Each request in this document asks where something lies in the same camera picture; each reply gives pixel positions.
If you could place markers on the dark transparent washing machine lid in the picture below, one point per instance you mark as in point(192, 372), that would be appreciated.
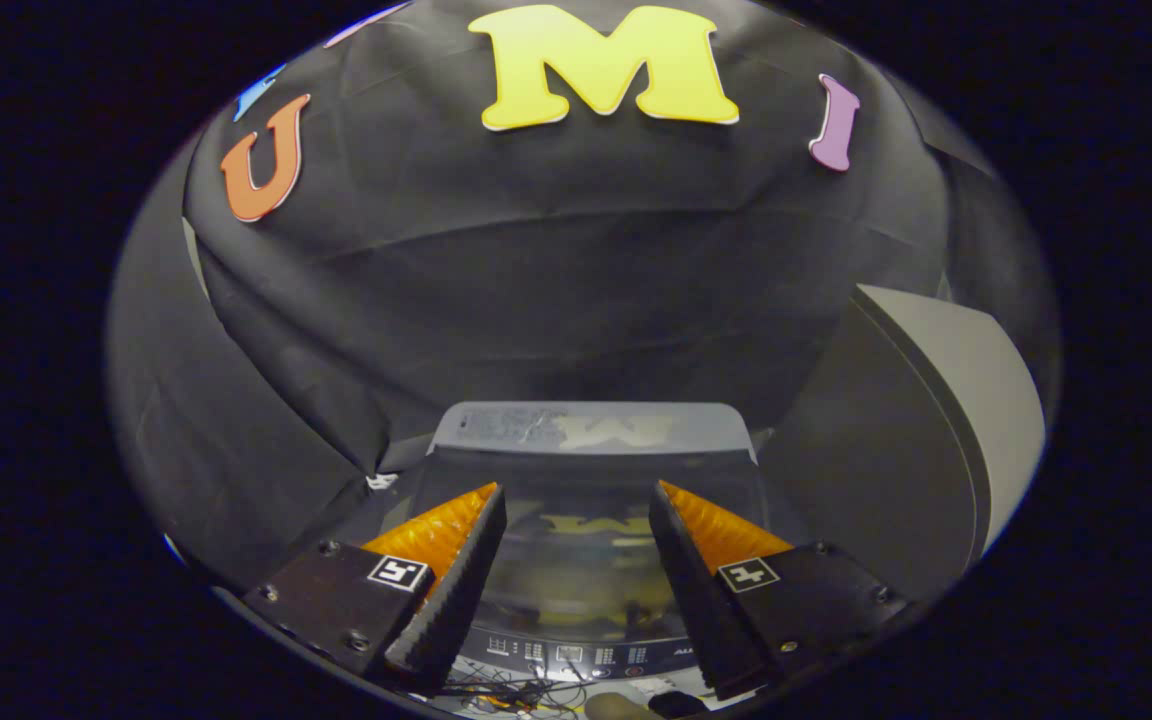
point(586, 430)

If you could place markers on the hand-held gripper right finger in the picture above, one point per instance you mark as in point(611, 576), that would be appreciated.
point(691, 590)

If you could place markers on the person's tan shoe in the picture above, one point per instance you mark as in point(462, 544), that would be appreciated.
point(621, 707)

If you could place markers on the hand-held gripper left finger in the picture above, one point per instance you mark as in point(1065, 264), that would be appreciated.
point(461, 590)

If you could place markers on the beige cabinet with dark frame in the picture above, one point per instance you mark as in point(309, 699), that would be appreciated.
point(886, 450)

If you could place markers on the grey washing machine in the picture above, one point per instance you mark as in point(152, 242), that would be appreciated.
point(576, 655)

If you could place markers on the black backdrop cloth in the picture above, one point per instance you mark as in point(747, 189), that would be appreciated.
point(536, 280)

